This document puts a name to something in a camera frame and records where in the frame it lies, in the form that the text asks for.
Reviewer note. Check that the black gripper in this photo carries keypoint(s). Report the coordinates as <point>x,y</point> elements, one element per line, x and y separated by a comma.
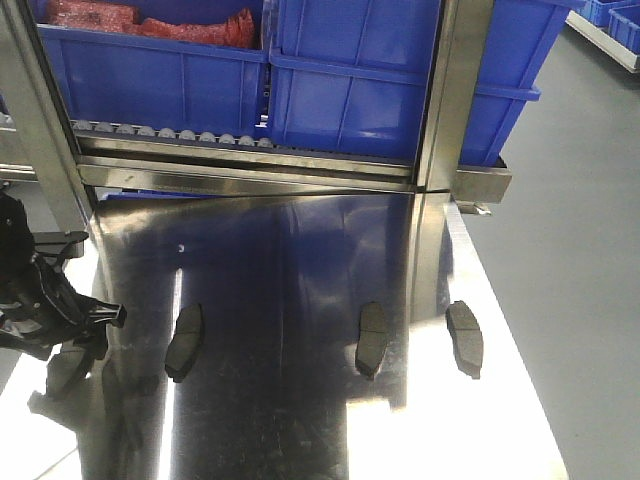
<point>37,304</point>

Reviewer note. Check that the grey brake pad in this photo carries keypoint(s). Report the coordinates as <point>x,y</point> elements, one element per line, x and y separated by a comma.
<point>185,343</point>
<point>467,338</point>
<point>373,339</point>
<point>66,369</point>

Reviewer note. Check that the roller track strip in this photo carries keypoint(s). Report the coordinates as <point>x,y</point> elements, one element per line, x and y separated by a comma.
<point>166,133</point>

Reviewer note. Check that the left blue plastic bin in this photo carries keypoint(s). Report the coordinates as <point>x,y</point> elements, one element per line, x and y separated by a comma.
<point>163,83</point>

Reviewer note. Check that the blue plastic bin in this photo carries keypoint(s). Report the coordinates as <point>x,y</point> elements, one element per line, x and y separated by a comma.
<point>163,83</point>
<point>351,76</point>

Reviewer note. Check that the right blue plastic bin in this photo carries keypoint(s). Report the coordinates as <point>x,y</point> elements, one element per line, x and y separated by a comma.
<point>351,76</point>

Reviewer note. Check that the distant blue bins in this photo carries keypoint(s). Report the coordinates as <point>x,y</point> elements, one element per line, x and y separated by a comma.
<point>620,19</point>

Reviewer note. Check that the stainless steel rack frame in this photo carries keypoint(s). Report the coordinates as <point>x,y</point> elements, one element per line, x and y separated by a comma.
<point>40,145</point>

